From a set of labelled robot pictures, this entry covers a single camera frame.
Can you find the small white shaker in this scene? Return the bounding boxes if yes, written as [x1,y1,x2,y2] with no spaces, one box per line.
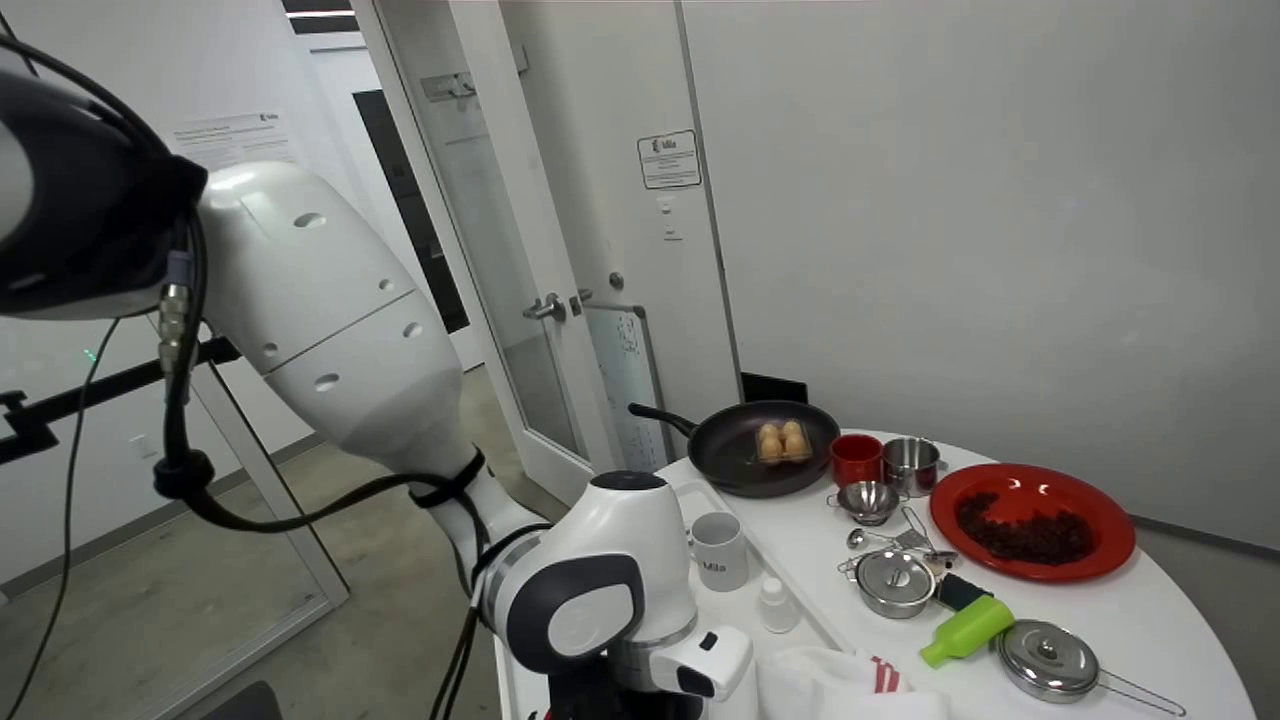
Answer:
[757,576,798,632]

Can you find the wall sign plaque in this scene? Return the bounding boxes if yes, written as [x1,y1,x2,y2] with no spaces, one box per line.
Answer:
[636,127,704,193]

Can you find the small steel bowl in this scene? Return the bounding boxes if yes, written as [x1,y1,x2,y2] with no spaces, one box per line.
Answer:
[837,479,900,528]

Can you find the white red striped towel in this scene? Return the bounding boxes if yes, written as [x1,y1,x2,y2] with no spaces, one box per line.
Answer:
[757,649,948,720]

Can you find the two eggs in pan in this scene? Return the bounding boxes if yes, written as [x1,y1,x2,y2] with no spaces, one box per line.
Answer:
[757,420,811,467]

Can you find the white ceramic mug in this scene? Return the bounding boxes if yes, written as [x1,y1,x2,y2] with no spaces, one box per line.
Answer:
[689,511,757,592]

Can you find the steel pot with lid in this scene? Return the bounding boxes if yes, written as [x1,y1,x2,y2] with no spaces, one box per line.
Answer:
[848,548,941,618]

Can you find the red plate with beans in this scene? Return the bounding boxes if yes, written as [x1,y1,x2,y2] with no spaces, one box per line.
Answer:
[927,465,1136,584]

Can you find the black frying pan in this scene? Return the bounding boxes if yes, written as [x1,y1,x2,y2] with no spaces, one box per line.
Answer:
[630,401,840,500]

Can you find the white plastic tray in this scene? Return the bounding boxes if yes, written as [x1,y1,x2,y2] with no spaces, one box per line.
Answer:
[482,476,856,720]

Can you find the green bottle black cap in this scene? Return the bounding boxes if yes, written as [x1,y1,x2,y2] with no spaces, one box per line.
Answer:
[921,576,1016,668]

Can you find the small steel measuring spoons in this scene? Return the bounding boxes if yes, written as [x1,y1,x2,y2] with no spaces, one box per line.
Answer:
[844,528,930,553]

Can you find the small steel pot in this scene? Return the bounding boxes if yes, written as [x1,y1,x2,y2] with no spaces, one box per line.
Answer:
[882,436,944,495]

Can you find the small red cup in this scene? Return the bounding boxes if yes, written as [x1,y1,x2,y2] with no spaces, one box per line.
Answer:
[828,436,882,484]

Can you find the white glass door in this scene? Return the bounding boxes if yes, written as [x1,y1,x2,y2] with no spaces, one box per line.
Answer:
[351,0,619,503]

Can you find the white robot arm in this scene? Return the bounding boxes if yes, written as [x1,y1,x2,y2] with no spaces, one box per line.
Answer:
[0,42,751,720]

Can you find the black camera tripod stand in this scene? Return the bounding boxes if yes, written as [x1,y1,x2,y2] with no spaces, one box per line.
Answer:
[0,335,239,465]

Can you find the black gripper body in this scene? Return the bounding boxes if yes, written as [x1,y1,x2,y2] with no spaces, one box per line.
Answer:
[542,660,704,720]

